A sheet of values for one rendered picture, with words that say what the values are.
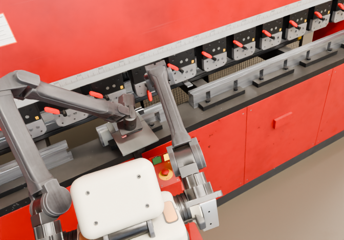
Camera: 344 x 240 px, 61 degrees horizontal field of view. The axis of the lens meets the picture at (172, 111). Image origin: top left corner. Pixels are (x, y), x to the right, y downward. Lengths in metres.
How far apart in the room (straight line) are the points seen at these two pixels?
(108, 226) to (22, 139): 0.36
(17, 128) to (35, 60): 0.43
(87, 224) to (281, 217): 1.75
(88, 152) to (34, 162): 0.71
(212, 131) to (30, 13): 1.10
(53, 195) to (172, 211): 0.33
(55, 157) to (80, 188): 0.84
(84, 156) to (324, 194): 1.75
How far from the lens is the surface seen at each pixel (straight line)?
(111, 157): 1.53
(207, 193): 0.86
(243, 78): 1.86
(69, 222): 1.73
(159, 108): 1.60
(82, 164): 1.55
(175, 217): 0.80
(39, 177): 0.91
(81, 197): 0.74
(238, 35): 1.68
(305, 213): 2.37
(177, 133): 0.93
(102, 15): 1.29
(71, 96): 1.07
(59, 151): 1.55
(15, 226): 1.67
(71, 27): 1.28
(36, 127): 1.44
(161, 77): 1.03
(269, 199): 2.39
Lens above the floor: 1.91
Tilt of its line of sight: 37 degrees down
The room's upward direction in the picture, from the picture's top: 9 degrees counter-clockwise
